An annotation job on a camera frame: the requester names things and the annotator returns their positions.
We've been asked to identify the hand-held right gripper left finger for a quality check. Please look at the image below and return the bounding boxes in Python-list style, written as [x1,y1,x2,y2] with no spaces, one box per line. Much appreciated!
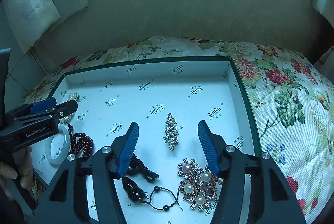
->
[31,122,140,224]

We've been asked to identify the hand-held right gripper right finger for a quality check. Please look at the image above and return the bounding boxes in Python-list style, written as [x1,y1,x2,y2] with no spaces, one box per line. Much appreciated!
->
[197,120,307,224]

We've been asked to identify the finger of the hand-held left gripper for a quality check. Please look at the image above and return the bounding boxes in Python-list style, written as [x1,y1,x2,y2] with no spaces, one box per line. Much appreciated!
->
[13,100,79,123]
[6,97,57,116]

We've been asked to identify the white pearl bracelet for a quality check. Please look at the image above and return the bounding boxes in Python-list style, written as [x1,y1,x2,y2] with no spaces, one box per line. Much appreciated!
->
[59,91,80,124]

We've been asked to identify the black knotted tassel cord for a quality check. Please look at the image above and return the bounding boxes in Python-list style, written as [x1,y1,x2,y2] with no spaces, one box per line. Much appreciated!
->
[128,155,159,183]

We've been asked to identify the dark red bead bracelet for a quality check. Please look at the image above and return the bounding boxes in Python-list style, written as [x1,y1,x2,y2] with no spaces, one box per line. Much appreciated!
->
[68,123,95,158]

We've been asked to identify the white jade bangle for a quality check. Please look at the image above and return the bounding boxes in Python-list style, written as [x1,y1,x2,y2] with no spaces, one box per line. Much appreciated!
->
[45,125,71,166]

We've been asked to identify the small silver brooch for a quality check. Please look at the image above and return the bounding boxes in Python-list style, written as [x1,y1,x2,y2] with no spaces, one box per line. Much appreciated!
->
[163,113,179,151]

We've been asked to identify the gold pearl flower brooch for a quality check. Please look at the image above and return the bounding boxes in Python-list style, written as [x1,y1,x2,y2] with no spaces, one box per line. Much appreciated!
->
[177,158,223,211]

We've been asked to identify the black gourd pendant with cord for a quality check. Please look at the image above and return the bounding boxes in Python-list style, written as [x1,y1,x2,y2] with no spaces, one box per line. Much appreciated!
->
[121,176,184,213]

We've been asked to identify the white printed box tray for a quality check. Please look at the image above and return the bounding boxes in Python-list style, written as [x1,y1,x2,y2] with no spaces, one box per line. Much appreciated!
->
[30,56,263,224]

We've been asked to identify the person's left hand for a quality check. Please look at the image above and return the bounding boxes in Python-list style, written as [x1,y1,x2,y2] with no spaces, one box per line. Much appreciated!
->
[0,145,34,200]

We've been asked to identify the white line-patterned wardrobe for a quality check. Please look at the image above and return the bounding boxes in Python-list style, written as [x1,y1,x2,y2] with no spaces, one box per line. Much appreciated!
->
[5,52,56,101]

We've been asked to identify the floral printed cloth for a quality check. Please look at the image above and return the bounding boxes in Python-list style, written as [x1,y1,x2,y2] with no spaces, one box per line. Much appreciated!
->
[22,36,334,224]

